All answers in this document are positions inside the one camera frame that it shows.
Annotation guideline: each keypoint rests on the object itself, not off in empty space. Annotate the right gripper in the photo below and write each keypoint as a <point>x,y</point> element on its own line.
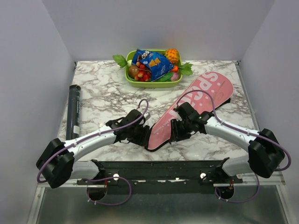
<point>175,134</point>

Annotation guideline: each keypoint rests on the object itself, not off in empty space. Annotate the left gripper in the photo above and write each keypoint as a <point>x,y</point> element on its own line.
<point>142,140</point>

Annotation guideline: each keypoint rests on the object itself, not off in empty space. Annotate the pink racket bag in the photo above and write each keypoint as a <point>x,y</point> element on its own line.
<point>208,91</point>

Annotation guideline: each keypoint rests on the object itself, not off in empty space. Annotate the black shuttlecock tube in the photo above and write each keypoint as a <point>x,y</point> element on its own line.
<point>73,112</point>

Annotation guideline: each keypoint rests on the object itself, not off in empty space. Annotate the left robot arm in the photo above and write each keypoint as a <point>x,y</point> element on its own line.
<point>60,161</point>

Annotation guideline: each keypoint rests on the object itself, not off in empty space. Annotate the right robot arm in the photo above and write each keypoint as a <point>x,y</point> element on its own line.
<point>264,154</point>

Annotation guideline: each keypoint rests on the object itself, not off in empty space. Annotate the green plastic bin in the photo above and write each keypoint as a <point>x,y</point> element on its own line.
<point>150,84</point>

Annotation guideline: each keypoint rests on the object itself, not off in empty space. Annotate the pink toy vegetable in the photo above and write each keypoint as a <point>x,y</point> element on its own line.
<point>175,77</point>

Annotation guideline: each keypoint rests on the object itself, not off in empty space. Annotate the red toy berries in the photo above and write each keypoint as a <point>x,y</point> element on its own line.
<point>143,74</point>

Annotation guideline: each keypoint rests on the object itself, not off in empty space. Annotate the green fake leaf right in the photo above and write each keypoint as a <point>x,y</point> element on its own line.
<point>185,69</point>

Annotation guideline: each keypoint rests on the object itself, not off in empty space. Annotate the green fake leaf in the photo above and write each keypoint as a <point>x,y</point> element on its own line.
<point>185,69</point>
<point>120,60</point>

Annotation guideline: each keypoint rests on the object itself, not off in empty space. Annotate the toy carrot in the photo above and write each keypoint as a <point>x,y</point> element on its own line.
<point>175,69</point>

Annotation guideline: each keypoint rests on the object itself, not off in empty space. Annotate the brown toy fruit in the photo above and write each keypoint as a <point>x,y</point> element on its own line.
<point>133,71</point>

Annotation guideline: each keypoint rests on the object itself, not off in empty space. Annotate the blue chips bag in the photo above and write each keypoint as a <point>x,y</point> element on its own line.
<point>157,63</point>

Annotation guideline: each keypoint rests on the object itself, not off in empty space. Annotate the toy pineapple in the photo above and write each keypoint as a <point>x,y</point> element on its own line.
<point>172,55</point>

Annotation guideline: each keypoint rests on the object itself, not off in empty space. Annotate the green fake leaf left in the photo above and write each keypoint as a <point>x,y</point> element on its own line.
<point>120,60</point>

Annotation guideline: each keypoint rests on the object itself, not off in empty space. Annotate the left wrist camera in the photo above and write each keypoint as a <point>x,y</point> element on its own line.
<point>147,115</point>

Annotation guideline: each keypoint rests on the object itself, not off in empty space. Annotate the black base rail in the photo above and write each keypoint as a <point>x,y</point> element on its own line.
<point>157,177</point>

